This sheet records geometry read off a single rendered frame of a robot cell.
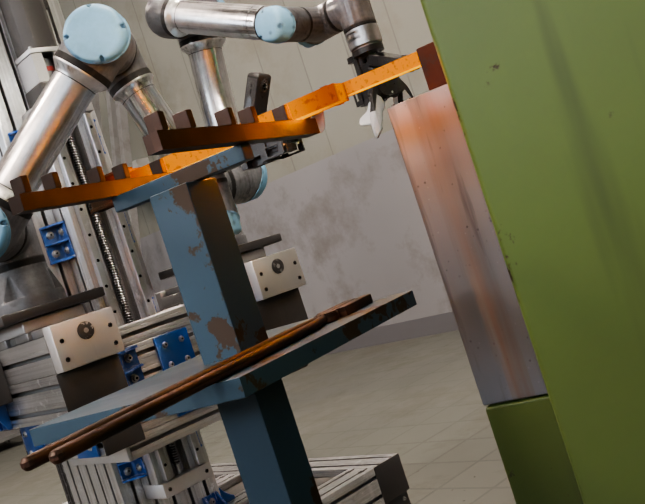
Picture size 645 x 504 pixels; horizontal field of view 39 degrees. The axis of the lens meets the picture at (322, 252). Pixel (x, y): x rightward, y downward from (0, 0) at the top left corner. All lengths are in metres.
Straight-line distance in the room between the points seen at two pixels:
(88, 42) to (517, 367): 0.98
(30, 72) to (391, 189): 3.78
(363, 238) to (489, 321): 4.68
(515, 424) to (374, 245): 4.62
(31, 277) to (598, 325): 1.23
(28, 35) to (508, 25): 1.43
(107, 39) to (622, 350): 1.14
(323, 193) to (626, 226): 5.24
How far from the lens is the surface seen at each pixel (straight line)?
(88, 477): 2.25
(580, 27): 0.93
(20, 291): 1.87
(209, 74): 2.28
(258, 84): 1.65
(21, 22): 2.19
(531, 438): 1.31
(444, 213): 1.27
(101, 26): 1.76
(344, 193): 5.96
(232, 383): 0.85
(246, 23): 2.00
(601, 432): 0.98
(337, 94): 1.09
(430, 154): 1.27
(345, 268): 6.11
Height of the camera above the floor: 0.76
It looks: level
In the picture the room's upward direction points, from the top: 18 degrees counter-clockwise
